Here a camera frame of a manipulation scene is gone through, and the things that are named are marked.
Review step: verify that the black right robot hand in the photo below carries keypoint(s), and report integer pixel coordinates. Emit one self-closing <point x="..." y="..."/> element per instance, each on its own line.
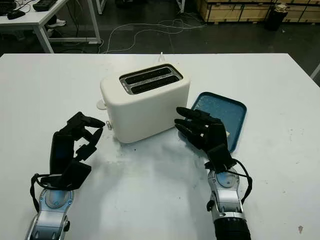
<point x="215" y="135"/>

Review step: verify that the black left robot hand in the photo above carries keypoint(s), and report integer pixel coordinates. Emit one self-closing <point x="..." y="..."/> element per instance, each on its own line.
<point x="61" y="147"/>

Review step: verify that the slice of white bread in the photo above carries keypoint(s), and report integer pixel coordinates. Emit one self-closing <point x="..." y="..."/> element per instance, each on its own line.
<point x="227" y="133"/>

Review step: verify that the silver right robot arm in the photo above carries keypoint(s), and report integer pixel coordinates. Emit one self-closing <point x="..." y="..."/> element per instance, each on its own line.
<point x="228" y="197"/>

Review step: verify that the blue plastic tray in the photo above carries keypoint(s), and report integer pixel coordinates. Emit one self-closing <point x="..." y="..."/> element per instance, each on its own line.
<point x="220" y="107"/>

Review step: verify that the chrome toaster dial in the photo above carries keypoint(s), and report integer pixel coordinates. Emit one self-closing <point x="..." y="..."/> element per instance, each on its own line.
<point x="109" y="125"/>

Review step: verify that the cream white two-slot toaster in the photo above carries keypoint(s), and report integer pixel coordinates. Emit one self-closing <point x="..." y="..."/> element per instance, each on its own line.
<point x="150" y="110"/>

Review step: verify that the white shoe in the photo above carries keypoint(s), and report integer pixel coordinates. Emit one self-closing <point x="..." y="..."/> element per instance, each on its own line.
<point x="57" y="23"/>

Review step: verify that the wooden crates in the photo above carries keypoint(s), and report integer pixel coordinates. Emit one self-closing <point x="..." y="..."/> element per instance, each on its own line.
<point x="240" y="11"/>

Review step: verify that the black trash bin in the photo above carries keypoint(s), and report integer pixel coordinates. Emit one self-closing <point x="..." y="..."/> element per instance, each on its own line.
<point x="276" y="18"/>

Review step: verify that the white office desk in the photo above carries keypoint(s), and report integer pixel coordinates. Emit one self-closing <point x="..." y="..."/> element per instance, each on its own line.
<point x="32" y="17"/>

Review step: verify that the black computer mouse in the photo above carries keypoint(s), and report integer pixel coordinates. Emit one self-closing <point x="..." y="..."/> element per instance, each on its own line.
<point x="15" y="14"/>

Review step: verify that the black electronic meter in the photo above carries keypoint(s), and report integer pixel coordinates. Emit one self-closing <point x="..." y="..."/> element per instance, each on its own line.
<point x="43" y="5"/>

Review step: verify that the black laptop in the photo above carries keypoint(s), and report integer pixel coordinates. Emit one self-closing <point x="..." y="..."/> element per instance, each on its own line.
<point x="6" y="6"/>

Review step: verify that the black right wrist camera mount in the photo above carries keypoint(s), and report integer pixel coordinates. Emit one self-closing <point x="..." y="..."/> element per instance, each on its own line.
<point x="221" y="157"/>

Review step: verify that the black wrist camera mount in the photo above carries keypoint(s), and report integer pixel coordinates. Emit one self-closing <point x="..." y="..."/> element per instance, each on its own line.
<point x="76" y="175"/>
<point x="221" y="157"/>

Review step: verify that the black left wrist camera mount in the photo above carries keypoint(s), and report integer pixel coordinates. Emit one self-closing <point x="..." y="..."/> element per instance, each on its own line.
<point x="76" y="175"/>

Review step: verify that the white table frame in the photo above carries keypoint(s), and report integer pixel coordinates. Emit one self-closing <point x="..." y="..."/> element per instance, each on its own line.
<point x="100" y="7"/>

